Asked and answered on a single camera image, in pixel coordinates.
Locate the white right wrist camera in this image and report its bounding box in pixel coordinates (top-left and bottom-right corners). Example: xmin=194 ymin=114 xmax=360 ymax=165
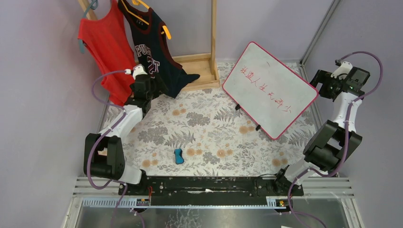
xmin=331 ymin=61 xmax=353 ymax=80

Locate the yellow clothes hanger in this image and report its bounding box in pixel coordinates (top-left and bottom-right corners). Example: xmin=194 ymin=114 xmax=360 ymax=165
xmin=120 ymin=0 xmax=172 ymax=40

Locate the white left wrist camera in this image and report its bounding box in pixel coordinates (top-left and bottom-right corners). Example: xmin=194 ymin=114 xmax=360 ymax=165
xmin=125 ymin=64 xmax=147 ymax=80

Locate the wire whiteboard stand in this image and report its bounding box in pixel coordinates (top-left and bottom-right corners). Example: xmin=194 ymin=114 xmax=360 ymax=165
xmin=235 ymin=104 xmax=261 ymax=131

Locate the blue whiteboard eraser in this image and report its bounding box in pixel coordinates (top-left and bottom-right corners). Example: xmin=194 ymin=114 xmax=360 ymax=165
xmin=174 ymin=149 xmax=184 ymax=165

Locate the pink framed whiteboard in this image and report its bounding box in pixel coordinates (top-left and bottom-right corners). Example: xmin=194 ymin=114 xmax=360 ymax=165
xmin=222 ymin=41 xmax=318 ymax=140

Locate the navy basketball jersey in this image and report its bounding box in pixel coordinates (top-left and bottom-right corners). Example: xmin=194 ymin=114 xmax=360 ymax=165
xmin=118 ymin=1 xmax=200 ymax=98

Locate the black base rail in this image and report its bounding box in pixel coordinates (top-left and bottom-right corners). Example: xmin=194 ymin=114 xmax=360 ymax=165
xmin=118 ymin=175 xmax=304 ymax=206

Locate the wooden clothes rack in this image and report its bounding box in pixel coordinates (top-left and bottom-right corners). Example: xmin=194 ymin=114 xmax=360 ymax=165
xmin=85 ymin=0 xmax=219 ymax=91

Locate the red tank top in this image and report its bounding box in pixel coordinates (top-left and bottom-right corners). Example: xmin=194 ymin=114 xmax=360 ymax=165
xmin=78 ymin=0 xmax=136 ymax=106

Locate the floral table mat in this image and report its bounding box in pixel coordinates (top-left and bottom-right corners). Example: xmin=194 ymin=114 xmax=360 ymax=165
xmin=101 ymin=62 xmax=318 ymax=177

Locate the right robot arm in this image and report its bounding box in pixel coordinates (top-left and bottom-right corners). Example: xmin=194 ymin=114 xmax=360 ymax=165
xmin=272 ymin=66 xmax=370 ymax=195

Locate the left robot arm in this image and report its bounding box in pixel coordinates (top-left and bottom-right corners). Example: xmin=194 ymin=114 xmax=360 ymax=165
xmin=83 ymin=74 xmax=167 ymax=190

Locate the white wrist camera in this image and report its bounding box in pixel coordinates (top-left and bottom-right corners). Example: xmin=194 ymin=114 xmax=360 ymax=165
xmin=331 ymin=61 xmax=353 ymax=80
xmin=125 ymin=64 xmax=147 ymax=80

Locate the teal clothes hanger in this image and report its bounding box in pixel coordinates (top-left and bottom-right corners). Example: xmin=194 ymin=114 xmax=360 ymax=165
xmin=77 ymin=0 xmax=99 ymax=54

